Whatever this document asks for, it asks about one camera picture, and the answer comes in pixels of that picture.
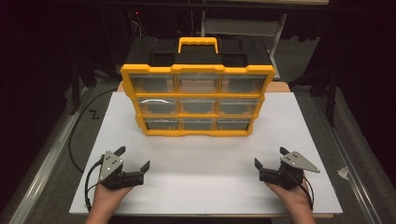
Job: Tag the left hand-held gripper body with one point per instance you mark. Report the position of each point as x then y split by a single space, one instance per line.
110 165

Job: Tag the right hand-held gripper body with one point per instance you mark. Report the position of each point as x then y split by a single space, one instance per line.
291 169

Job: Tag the person's right hand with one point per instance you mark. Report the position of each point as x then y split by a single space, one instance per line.
288 196

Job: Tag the person's left hand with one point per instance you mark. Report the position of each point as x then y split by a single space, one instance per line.
109 197

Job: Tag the white paper scrap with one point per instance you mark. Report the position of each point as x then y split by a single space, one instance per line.
343 173

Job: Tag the white board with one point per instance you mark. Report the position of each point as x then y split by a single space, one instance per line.
199 174

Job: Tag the black stand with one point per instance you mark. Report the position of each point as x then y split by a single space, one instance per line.
81 77
327 90

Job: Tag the set of clear plastic drawers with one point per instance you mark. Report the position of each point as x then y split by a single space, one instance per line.
198 83

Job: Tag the yellow and black organizer box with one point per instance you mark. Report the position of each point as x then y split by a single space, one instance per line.
199 67

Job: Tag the metal floor rail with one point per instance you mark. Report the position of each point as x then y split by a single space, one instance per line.
46 161
348 155

